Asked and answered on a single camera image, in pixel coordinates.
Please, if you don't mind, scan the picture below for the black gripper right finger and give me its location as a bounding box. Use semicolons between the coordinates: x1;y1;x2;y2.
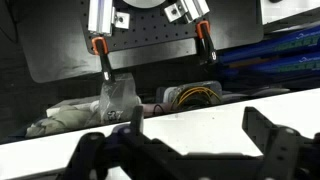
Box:
241;106;320;180

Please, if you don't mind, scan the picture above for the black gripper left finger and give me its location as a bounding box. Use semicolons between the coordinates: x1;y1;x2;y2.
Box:
56;104;184;180

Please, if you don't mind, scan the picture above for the clear plastic bag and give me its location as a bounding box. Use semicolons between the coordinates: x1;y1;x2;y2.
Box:
97;72;142;126

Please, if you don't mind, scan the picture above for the blue hockey box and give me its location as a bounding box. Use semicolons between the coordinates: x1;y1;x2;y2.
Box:
226;52;320;84
217;23;320;65

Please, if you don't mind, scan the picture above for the yellow cable bundle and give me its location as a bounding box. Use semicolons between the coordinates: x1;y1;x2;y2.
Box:
162;79;224;112

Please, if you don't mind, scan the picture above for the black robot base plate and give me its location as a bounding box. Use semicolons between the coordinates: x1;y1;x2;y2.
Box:
19;0;265;84

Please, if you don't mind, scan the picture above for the aluminium corner bracket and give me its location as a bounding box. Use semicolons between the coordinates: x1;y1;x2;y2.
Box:
163;2;188;24
114;10;132;31

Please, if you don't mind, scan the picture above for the aluminium extrusion post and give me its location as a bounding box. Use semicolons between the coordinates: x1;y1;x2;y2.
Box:
181;0;212;22
86;0;117;38

